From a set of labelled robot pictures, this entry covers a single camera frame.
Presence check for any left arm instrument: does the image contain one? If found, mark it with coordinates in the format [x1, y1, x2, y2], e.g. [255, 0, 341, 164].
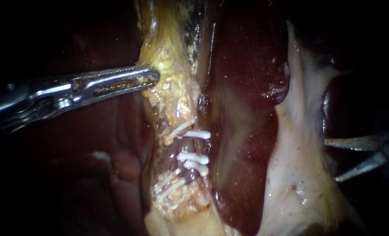
[0, 74, 83, 135]

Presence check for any left arm instrument jaw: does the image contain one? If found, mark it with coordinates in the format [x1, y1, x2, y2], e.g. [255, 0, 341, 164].
[73, 66, 161, 103]

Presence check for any right arm instrument jaw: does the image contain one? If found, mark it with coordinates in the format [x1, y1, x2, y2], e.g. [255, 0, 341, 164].
[324, 135, 384, 152]
[334, 151, 389, 183]

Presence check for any gallbladder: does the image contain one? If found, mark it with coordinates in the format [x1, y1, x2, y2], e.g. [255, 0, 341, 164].
[134, 0, 204, 138]

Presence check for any thin tube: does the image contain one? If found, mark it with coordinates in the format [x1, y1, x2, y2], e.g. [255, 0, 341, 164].
[169, 136, 197, 184]
[195, 137, 212, 155]

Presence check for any pale fatty tissue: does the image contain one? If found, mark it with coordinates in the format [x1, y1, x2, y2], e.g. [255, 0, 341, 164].
[143, 170, 234, 236]
[255, 19, 367, 236]

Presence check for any white clip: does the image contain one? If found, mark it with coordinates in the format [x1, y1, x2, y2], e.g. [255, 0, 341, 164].
[154, 177, 187, 203]
[183, 130, 212, 140]
[167, 118, 196, 139]
[176, 152, 210, 165]
[183, 160, 210, 177]

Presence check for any dark red liver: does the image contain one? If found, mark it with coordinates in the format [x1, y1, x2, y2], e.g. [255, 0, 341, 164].
[43, 0, 378, 236]

